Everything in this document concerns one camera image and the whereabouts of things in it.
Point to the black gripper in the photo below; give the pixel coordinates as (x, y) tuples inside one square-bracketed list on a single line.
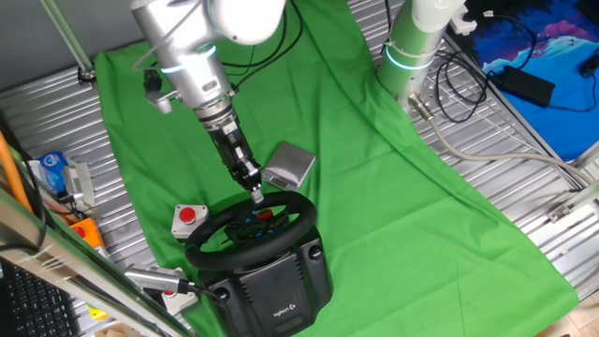
[(236, 152)]

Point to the black steering wheel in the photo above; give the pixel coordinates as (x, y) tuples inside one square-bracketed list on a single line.
[(304, 210)]

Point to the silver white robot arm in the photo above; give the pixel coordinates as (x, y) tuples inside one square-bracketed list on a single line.
[(196, 61)]

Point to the silver digital scale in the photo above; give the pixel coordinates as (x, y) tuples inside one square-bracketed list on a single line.
[(292, 164)]

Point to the grey box red button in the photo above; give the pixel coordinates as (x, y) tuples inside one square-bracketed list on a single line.
[(180, 302), (187, 215)]

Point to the green cloth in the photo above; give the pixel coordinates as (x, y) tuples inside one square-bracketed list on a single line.
[(398, 210)]

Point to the orange box red button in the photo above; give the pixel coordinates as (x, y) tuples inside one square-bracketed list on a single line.
[(91, 234)]

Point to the blue tissue pack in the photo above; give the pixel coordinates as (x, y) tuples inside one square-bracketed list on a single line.
[(52, 168)]

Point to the wooden block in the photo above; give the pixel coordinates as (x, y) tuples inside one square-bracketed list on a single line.
[(110, 333)]

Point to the aluminium stand pole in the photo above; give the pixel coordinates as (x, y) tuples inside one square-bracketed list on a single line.
[(70, 42)]

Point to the orange tube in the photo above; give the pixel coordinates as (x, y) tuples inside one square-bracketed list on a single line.
[(11, 178)]

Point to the black keyboard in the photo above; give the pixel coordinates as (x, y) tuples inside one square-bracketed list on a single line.
[(33, 309)]

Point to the white power strip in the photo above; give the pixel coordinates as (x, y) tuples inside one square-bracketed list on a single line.
[(461, 21)]

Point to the black power adapter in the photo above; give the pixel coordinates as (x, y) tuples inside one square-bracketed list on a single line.
[(529, 84)]

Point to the blue patterned mat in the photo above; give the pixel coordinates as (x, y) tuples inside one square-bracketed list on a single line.
[(561, 126)]

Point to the black computer mouse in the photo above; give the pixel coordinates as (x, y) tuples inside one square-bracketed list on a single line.
[(590, 65)]

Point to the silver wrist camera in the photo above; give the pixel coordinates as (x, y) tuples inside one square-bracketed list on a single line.
[(161, 100)]

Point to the silver exterior camera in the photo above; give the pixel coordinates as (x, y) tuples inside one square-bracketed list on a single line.
[(154, 278)]

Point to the aluminium frame bar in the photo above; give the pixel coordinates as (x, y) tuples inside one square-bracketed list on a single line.
[(70, 267)]

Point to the aluminium stand bracket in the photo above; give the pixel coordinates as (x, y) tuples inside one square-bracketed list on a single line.
[(559, 213)]

